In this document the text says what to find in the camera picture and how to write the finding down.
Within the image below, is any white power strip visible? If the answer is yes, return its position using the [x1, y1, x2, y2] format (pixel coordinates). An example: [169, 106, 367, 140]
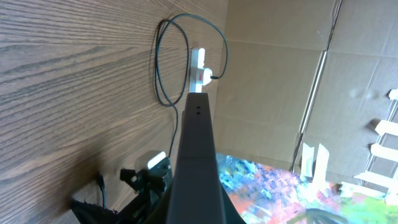
[189, 48, 205, 93]

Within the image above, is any black USB charging cable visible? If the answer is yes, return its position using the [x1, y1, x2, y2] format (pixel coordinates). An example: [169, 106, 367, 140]
[154, 13, 229, 158]

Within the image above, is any white charger adapter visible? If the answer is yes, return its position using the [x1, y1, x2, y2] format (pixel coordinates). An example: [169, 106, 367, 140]
[198, 68, 213, 86]

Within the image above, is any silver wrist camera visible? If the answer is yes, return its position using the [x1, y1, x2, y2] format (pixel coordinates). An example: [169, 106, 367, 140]
[134, 150, 166, 170]

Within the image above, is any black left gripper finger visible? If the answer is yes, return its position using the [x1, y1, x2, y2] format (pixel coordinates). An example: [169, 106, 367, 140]
[220, 184, 246, 224]

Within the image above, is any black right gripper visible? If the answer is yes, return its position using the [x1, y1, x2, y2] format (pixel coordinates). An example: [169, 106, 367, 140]
[70, 157, 172, 224]

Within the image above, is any Samsung Galaxy smartphone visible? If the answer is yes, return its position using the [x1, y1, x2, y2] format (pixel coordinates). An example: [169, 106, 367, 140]
[166, 93, 226, 224]

